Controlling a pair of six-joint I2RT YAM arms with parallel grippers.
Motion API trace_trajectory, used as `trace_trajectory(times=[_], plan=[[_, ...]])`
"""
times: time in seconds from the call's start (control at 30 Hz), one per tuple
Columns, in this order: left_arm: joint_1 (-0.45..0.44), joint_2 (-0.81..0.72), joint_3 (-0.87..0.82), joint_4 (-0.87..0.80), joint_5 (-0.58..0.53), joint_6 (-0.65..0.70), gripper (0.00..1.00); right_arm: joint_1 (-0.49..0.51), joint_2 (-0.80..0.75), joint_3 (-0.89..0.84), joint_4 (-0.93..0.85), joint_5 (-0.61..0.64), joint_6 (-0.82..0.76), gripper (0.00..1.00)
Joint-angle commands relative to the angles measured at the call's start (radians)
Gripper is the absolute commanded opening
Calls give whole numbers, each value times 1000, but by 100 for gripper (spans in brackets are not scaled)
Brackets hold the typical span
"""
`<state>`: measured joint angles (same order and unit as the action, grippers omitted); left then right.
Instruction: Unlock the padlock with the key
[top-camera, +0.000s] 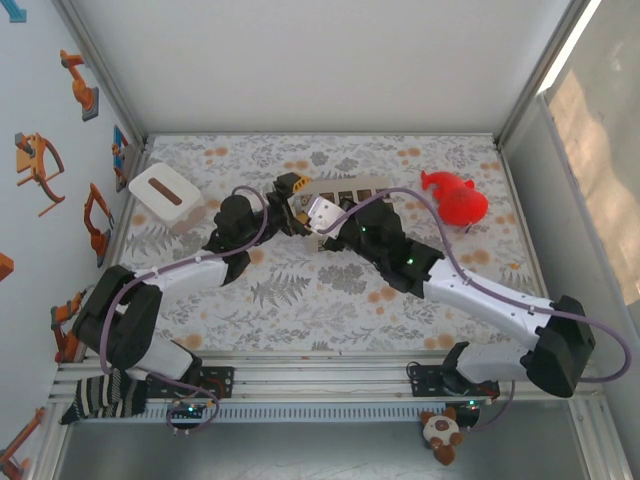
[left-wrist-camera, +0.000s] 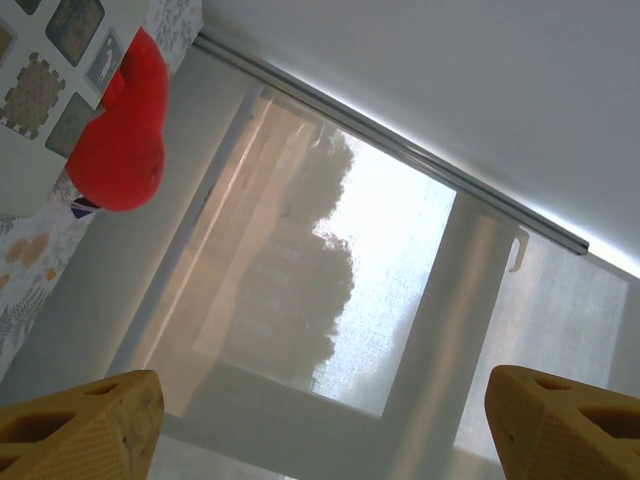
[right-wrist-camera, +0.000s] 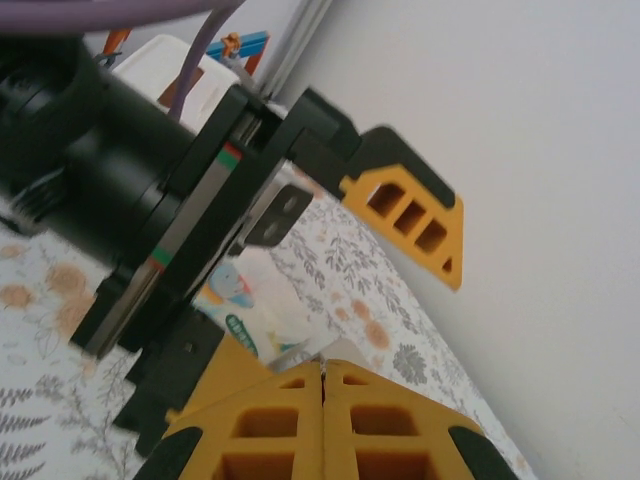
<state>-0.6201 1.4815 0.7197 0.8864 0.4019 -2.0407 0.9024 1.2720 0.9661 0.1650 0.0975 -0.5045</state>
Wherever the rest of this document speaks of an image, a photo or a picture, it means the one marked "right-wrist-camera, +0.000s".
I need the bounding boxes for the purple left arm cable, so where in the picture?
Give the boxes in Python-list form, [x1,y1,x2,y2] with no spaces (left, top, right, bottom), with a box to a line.
[0,0,249,121]

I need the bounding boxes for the white tissue box brown slot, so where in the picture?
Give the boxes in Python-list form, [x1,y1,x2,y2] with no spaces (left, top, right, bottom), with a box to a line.
[112,33,246,136]

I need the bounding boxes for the right gripper yellow black right finger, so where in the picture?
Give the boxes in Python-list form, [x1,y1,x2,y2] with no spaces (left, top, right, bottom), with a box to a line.
[323,358,510,480]

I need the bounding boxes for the aluminium frame post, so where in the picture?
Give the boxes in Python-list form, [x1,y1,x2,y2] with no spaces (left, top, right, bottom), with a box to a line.
[259,0,335,104]

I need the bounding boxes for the blue orange track sticker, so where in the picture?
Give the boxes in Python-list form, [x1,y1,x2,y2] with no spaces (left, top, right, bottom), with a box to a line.
[207,30,271,76]

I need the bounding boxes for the soft tissue pack cartoon print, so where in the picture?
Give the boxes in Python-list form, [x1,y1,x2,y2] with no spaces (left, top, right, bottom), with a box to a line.
[192,244,321,374]

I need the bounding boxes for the floral tablecloth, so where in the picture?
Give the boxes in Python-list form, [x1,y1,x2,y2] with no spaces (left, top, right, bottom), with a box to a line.
[0,164,539,480]

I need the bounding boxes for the right gripper yellow black left finger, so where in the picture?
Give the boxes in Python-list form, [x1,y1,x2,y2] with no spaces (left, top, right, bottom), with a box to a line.
[132,360,326,480]

